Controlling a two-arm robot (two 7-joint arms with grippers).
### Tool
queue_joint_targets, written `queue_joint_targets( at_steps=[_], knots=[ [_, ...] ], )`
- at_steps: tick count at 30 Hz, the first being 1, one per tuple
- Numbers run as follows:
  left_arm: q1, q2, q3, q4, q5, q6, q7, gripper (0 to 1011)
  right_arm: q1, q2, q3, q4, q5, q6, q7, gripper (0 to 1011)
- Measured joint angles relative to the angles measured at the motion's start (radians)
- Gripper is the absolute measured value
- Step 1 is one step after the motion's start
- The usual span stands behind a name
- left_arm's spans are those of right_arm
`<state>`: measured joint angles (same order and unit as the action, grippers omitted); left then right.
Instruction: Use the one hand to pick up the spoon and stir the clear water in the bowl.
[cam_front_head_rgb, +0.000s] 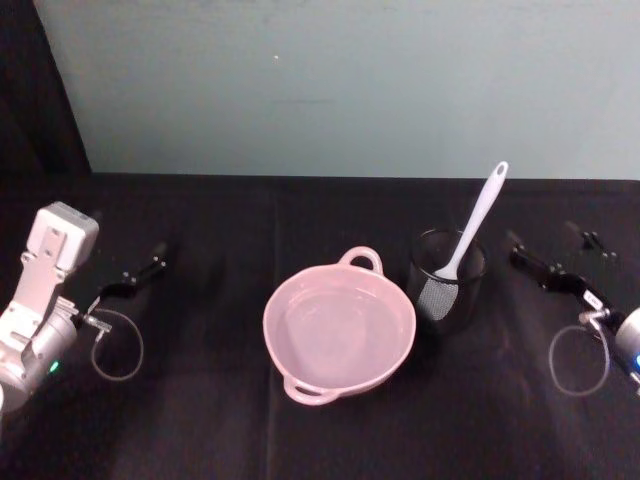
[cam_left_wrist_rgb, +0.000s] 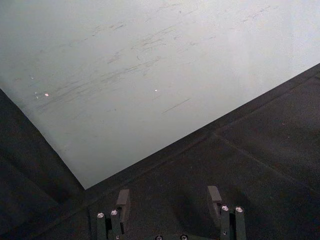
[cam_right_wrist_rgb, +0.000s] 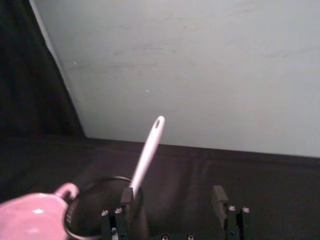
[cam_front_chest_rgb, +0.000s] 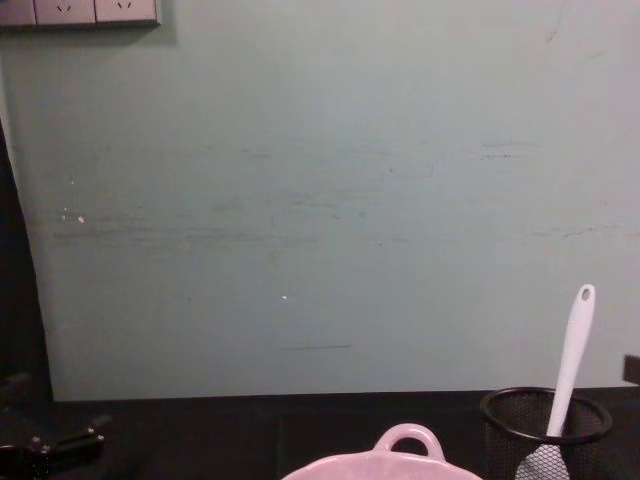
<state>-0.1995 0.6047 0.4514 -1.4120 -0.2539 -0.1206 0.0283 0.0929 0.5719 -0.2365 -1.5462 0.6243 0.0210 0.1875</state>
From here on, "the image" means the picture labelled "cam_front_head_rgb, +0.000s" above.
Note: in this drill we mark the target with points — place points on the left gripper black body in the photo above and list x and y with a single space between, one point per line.
86 287

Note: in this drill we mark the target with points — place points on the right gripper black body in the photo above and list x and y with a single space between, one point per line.
607 291

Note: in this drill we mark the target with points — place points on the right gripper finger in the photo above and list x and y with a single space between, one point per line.
547 276
592 241

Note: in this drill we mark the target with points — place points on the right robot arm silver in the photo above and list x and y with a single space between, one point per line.
631 345

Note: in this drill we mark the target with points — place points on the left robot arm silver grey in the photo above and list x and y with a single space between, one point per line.
35 300

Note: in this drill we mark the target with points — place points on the black mesh cup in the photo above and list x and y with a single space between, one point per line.
470 300

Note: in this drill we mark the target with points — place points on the white silicone spatula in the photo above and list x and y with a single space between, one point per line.
482 205

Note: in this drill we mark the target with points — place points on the black hanging fabric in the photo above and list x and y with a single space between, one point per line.
30 90

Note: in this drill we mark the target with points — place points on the black table cloth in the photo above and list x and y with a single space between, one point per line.
200 430

